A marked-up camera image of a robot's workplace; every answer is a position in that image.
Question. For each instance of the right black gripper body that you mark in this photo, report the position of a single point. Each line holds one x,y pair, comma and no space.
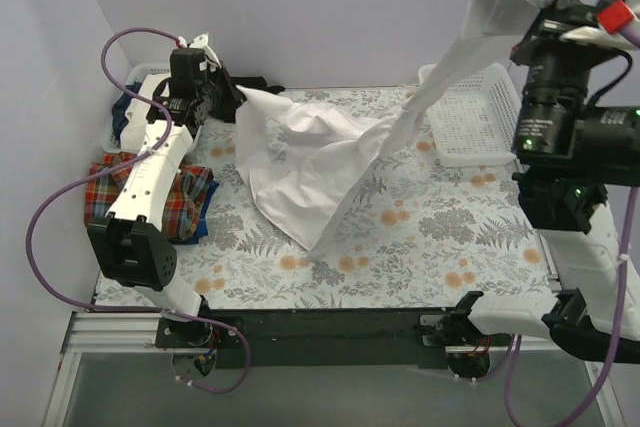
542,27

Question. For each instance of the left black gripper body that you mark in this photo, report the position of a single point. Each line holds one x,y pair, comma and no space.
220,92

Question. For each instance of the white long sleeve shirt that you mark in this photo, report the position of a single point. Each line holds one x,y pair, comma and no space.
303,161

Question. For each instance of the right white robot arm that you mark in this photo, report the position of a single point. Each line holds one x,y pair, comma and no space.
571,150

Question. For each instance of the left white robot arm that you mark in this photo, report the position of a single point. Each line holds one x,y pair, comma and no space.
128,241

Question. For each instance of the black folded garment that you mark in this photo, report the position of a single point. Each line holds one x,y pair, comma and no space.
258,83

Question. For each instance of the left white plastic basket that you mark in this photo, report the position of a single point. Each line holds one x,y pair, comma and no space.
195,119

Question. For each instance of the white plastic basket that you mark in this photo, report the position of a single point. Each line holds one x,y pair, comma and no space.
474,121
195,119

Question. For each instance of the folded white shirt in basket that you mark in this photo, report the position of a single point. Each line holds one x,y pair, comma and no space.
132,135

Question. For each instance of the navy garment in basket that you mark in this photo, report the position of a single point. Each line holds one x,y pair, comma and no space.
121,116

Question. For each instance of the red plaid shirt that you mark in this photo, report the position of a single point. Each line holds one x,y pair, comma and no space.
182,207

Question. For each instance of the right white plastic basket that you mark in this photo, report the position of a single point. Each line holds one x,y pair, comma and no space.
474,121

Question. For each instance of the floral patterned table mat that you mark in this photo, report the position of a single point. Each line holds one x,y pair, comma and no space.
415,234

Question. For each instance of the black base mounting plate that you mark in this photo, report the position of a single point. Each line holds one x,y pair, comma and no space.
346,337

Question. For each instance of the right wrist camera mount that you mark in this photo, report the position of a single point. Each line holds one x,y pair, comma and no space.
617,26

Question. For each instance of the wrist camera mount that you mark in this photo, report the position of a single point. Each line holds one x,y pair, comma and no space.
202,42
617,26

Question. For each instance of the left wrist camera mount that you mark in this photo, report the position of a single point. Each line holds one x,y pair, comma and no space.
202,42

